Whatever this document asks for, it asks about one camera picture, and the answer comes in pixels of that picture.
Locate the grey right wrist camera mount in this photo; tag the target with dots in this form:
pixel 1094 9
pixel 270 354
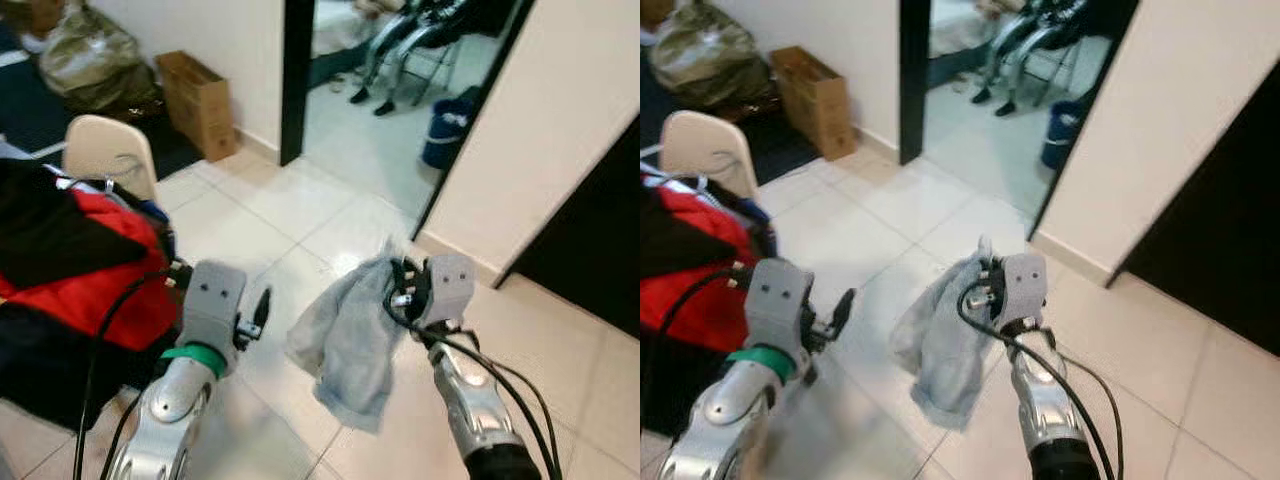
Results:
pixel 450 288
pixel 1023 288

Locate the black door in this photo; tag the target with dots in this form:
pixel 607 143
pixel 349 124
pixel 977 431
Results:
pixel 1200 200
pixel 580 250

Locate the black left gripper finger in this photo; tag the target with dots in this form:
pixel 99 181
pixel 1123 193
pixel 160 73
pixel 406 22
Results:
pixel 845 312
pixel 263 305

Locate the brown cardboard box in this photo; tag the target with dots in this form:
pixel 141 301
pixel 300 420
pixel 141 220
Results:
pixel 200 105
pixel 818 100

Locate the olive camouflage bag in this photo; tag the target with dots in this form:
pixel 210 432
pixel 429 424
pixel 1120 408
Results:
pixel 705 55
pixel 95 60

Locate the blue waste bin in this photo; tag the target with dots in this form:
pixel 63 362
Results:
pixel 1062 135
pixel 445 125

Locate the light blue denim garment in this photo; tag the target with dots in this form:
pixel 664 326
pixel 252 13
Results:
pixel 945 340
pixel 345 340

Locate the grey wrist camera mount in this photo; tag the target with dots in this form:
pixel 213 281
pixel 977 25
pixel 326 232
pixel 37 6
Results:
pixel 450 288
pixel 1023 288
pixel 212 305
pixel 778 305

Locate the beige chair back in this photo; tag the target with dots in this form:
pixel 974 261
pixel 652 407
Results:
pixel 705 148
pixel 105 150

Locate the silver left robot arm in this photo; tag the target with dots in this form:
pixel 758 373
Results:
pixel 160 420
pixel 725 425

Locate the dark navy piled garment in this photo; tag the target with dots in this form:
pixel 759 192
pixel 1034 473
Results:
pixel 50 370
pixel 680 390

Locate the red jacket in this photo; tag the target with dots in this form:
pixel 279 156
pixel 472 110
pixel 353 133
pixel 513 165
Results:
pixel 700 295
pixel 80 290

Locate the chrome leg chair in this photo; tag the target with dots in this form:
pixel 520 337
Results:
pixel 1060 12
pixel 445 12

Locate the black door frame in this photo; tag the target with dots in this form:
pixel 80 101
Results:
pixel 298 80
pixel 915 80

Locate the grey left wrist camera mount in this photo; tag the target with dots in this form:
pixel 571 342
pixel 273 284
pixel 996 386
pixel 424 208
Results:
pixel 212 305
pixel 778 305

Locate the green tape wrist band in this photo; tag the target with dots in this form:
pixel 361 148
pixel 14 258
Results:
pixel 195 360
pixel 762 363

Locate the black piled garment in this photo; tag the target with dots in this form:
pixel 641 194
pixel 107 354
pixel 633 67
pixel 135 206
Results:
pixel 680 230
pixel 50 230

